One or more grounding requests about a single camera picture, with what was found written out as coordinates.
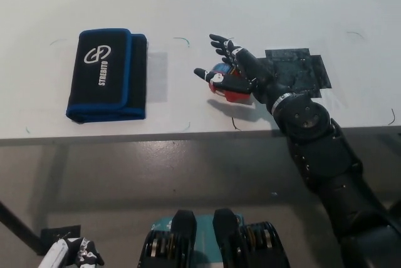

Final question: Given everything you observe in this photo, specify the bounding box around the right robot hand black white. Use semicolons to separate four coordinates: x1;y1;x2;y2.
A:
194;33;286;109

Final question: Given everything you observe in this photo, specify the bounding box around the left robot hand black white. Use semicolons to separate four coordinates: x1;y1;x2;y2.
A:
39;237;105;268

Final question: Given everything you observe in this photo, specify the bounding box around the red tape dispenser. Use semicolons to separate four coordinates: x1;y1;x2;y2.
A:
208;63;253;105

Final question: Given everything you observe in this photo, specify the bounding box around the black tape patch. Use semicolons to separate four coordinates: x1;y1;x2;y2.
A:
255;48;333;98

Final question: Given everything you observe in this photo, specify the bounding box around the black ribbed robot body block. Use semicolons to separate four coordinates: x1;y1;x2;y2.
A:
137;209;197;268
212;208;289;268

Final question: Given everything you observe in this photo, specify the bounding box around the black pouch with blue trim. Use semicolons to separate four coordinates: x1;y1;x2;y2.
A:
65;28;148;123

